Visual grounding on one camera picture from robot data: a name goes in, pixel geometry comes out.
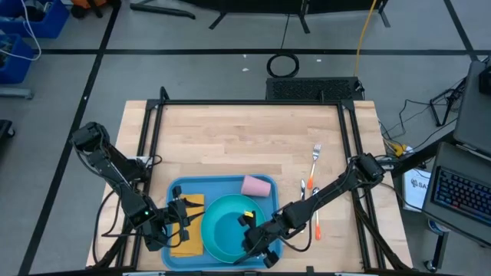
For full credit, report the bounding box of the black perforated computer case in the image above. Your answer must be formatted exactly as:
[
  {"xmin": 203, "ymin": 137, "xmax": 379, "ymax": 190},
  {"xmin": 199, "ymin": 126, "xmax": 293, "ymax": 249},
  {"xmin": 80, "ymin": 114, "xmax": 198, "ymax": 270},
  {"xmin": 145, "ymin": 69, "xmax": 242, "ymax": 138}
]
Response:
[{"xmin": 265, "ymin": 76, "xmax": 365, "ymax": 101}]

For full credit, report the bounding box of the green plate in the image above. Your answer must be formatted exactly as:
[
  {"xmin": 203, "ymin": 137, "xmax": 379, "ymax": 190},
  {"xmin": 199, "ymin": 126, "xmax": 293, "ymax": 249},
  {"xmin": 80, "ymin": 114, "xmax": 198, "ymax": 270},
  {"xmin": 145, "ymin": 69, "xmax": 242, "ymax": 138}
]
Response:
[{"xmin": 200, "ymin": 193, "xmax": 269, "ymax": 265}]

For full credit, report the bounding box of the pink cup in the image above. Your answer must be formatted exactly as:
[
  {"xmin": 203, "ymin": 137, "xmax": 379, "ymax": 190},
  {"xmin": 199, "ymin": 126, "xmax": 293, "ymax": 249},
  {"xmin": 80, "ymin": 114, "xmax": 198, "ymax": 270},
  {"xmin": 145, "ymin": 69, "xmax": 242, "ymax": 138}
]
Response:
[{"xmin": 240, "ymin": 175, "xmax": 272, "ymax": 199}]

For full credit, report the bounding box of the black laptop lit keyboard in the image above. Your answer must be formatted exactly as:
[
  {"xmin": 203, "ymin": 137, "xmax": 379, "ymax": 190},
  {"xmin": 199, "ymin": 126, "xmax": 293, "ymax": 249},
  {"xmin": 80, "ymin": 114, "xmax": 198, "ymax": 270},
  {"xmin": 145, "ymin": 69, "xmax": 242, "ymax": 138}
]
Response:
[{"xmin": 421, "ymin": 141, "xmax": 491, "ymax": 247}]

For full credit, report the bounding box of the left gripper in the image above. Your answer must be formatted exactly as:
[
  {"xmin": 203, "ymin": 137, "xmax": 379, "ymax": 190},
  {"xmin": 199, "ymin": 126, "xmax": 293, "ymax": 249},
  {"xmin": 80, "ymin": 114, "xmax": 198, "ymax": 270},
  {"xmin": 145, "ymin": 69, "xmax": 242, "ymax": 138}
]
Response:
[{"xmin": 165, "ymin": 186, "xmax": 206, "ymax": 242}]

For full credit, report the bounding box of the black tripod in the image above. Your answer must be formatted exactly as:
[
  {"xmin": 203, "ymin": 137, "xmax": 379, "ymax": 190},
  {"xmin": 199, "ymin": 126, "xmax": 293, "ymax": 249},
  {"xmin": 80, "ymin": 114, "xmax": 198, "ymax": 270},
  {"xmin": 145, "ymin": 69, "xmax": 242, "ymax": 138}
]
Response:
[{"xmin": 429, "ymin": 78, "xmax": 467, "ymax": 127}]

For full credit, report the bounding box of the small black box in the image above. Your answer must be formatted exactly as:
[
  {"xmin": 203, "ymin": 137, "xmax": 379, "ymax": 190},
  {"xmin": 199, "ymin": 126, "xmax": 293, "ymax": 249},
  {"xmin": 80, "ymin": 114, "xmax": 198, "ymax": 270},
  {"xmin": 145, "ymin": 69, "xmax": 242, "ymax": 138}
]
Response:
[{"xmin": 478, "ymin": 65, "xmax": 491, "ymax": 97}]

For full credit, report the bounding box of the black laptop stand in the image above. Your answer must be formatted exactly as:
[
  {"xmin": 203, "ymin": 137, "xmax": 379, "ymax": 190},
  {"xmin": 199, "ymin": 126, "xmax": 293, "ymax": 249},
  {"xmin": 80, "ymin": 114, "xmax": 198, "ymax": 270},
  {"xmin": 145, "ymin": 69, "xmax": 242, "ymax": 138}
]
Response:
[{"xmin": 390, "ymin": 130, "xmax": 457, "ymax": 274}]

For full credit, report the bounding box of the yellow cloth napkin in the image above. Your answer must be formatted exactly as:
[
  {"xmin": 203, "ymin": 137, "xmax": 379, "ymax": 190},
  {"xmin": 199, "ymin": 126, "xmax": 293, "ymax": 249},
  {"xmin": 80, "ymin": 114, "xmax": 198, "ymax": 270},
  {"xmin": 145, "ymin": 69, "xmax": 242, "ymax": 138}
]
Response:
[{"xmin": 170, "ymin": 193, "xmax": 206, "ymax": 258}]

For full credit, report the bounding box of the blue storage bin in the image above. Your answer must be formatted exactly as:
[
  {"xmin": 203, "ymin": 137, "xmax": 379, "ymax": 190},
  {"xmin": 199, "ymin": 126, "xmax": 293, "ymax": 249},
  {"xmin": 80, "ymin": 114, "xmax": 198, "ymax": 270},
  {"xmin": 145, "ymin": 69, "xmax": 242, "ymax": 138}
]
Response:
[
  {"xmin": 0, "ymin": 33, "xmax": 36, "ymax": 84},
  {"xmin": 0, "ymin": 0, "xmax": 71, "ymax": 39}
]

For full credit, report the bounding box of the long black bar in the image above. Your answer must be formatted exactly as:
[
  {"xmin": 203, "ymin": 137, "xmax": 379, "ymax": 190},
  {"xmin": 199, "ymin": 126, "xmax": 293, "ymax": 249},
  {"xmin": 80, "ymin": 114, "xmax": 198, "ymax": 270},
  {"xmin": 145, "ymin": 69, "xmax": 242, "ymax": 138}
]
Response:
[{"xmin": 129, "ymin": 2, "xmax": 196, "ymax": 20}]

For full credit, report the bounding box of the black aluminium table frame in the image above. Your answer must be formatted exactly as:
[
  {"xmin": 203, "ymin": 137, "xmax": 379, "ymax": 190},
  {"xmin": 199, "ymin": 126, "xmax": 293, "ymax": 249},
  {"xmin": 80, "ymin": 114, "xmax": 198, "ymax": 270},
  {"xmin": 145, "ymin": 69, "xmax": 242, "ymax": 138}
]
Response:
[{"xmin": 86, "ymin": 86, "xmax": 414, "ymax": 276}]

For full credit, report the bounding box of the blue plastic tray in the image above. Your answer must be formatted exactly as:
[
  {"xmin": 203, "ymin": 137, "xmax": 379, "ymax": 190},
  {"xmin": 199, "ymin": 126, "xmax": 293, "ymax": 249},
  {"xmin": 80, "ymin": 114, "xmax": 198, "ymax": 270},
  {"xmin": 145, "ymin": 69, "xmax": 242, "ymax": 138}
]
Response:
[{"xmin": 160, "ymin": 174, "xmax": 285, "ymax": 272}]

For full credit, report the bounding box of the yellow cable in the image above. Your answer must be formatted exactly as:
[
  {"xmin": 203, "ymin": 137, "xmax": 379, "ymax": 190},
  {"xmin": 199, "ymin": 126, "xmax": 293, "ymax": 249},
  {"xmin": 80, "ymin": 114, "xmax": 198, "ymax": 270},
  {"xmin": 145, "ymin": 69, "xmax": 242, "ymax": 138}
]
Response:
[{"xmin": 352, "ymin": 0, "xmax": 379, "ymax": 77}]

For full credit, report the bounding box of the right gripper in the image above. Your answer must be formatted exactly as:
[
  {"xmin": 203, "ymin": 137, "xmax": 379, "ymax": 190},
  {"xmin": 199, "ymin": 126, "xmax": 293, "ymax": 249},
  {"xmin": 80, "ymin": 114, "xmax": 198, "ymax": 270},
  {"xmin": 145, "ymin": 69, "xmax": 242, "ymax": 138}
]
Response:
[{"xmin": 232, "ymin": 212, "xmax": 285, "ymax": 269}]

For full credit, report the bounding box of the fork with orange handle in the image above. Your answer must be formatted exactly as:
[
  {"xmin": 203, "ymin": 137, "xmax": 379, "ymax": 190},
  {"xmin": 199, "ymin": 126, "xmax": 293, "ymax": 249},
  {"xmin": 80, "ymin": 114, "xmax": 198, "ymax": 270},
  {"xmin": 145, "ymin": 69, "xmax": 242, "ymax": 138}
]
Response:
[{"xmin": 305, "ymin": 143, "xmax": 323, "ymax": 191}]

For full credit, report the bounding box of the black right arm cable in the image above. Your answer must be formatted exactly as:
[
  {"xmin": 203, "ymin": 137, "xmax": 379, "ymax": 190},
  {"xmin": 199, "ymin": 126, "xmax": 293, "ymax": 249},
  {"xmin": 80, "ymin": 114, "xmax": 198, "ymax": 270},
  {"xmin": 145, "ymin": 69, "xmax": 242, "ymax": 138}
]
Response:
[{"xmin": 279, "ymin": 212, "xmax": 314, "ymax": 254}]

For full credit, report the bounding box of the black partition screen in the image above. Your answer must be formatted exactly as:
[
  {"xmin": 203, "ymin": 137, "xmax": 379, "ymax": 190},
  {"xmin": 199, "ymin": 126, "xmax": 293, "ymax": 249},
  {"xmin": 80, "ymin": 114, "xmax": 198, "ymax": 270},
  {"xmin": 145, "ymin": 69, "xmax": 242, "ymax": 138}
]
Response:
[{"xmin": 180, "ymin": 0, "xmax": 392, "ymax": 35}]

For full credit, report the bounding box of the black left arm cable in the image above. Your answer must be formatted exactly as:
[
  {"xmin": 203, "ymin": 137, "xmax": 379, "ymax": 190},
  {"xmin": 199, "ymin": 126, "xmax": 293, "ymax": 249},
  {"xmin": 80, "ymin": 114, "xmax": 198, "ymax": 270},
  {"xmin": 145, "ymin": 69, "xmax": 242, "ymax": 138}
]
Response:
[{"xmin": 91, "ymin": 179, "xmax": 133, "ymax": 268}]

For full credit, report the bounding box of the coiled black cable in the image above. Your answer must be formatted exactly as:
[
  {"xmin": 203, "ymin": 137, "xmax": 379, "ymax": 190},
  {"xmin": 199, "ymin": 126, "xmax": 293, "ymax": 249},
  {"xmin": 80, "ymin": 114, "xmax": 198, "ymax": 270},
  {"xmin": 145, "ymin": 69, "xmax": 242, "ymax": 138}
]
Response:
[{"xmin": 266, "ymin": 52, "xmax": 301, "ymax": 79}]

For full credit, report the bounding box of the grey closed laptop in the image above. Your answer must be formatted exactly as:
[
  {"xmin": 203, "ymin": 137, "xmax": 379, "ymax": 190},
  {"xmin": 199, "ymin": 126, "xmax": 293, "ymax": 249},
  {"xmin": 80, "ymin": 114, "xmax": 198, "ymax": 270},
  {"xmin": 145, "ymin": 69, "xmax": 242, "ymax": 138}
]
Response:
[{"xmin": 453, "ymin": 60, "xmax": 491, "ymax": 158}]

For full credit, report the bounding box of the grey flat bar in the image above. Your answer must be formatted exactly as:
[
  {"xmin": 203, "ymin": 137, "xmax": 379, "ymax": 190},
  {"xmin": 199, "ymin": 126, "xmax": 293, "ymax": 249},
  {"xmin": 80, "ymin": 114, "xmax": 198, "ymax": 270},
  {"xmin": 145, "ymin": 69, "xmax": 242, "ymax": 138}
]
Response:
[{"xmin": 0, "ymin": 87, "xmax": 35, "ymax": 100}]

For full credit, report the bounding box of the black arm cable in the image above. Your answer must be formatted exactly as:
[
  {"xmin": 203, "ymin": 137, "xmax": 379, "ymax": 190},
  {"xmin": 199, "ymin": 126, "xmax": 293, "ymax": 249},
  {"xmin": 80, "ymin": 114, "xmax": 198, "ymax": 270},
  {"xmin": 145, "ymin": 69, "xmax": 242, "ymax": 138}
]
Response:
[
  {"xmin": 279, "ymin": 212, "xmax": 314, "ymax": 254},
  {"xmin": 91, "ymin": 179, "xmax": 133, "ymax": 268}
]

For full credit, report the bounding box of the white printed paper box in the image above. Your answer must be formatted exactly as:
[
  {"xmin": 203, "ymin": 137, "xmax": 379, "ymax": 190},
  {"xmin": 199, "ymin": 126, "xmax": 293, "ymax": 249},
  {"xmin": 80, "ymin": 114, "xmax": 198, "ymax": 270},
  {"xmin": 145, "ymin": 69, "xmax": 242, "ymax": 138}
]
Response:
[{"xmin": 402, "ymin": 167, "xmax": 433, "ymax": 213}]

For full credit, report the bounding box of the white cable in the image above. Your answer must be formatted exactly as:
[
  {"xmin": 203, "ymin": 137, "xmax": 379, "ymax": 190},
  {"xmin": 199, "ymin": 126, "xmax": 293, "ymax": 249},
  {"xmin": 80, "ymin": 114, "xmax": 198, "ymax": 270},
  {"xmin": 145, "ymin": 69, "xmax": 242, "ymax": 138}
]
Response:
[{"xmin": 0, "ymin": 0, "xmax": 42, "ymax": 62}]

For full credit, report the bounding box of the light blue bowl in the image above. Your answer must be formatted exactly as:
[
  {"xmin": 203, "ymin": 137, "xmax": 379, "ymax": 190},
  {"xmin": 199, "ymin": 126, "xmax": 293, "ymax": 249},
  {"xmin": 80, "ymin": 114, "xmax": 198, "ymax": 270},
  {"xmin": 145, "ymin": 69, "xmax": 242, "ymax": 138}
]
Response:
[{"xmin": 212, "ymin": 210, "xmax": 252, "ymax": 255}]

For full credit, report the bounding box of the orange and black bag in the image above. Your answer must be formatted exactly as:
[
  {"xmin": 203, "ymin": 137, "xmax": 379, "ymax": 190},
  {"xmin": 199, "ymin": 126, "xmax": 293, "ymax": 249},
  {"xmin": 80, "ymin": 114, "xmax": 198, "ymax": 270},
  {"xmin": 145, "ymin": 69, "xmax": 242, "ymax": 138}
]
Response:
[{"xmin": 70, "ymin": 0, "xmax": 123, "ymax": 19}]

